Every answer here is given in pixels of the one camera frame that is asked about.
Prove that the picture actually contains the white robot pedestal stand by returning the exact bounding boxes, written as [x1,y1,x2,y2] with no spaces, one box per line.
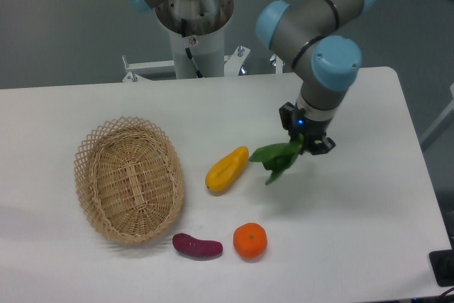
[122,0,250,82]

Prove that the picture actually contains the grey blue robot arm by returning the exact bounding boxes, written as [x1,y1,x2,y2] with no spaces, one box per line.
[129,0,375,155]

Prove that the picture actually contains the woven wicker basket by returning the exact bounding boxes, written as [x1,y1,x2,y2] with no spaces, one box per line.
[74,117,184,245]

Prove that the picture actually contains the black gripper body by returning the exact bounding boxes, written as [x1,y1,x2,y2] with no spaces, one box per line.
[289,104,328,154]

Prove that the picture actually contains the yellow mango toy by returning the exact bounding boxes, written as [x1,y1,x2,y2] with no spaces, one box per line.
[205,146,249,195]

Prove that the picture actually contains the black device at table edge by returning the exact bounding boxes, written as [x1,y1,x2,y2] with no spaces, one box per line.
[428,249,453,287]

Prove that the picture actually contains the purple sweet potato toy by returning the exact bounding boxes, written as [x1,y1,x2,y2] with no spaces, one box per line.
[172,233,223,259]

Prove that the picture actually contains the white frame at right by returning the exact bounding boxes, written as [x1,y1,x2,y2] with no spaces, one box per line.
[419,84,453,153]

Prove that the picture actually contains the orange tangerine toy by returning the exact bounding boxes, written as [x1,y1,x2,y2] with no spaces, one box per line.
[233,222,267,260]

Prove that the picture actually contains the green leafy vegetable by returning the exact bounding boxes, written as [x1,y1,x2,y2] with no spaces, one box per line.
[249,134,304,185]

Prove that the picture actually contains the black cable on pedestal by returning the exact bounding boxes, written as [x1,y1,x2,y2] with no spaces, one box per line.
[179,18,204,79]

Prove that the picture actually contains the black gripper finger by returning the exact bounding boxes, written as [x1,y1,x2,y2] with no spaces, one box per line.
[279,102,294,131]
[309,136,336,155]

